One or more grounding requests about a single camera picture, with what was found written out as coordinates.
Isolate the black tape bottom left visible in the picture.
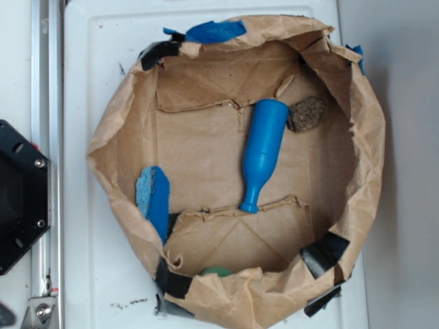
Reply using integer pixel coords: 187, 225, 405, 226
154, 257, 195, 319

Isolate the blue plastic bottle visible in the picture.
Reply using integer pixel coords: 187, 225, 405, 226
239, 99, 289, 213

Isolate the green ball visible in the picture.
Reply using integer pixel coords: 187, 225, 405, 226
200, 267, 233, 278

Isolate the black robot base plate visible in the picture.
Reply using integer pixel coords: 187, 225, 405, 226
1, 119, 50, 276

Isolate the blue tape strip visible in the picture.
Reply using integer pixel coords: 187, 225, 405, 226
344, 43, 367, 77
183, 20, 247, 44

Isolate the black tape top left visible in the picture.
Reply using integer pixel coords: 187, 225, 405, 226
138, 32, 186, 71

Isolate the aluminium extrusion rail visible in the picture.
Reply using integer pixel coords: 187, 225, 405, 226
31, 1, 67, 328

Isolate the black tape bottom right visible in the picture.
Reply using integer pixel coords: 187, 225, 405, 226
304, 283, 342, 318

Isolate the blue tape top strip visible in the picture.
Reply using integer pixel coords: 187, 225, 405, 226
183, 20, 247, 44

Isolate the metal corner bracket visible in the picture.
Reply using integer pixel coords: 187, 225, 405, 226
21, 296, 57, 329

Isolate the blue tape right strip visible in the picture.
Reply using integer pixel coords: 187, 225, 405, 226
344, 43, 367, 77

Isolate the brown speckled rock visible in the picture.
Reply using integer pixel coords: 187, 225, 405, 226
287, 96, 327, 132

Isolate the blue sponge piece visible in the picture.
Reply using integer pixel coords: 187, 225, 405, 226
136, 166, 170, 245

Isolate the black tape right piece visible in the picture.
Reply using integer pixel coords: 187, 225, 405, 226
300, 232, 351, 279

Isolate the brown paper bag bin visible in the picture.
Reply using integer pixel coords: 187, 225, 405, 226
86, 14, 386, 329

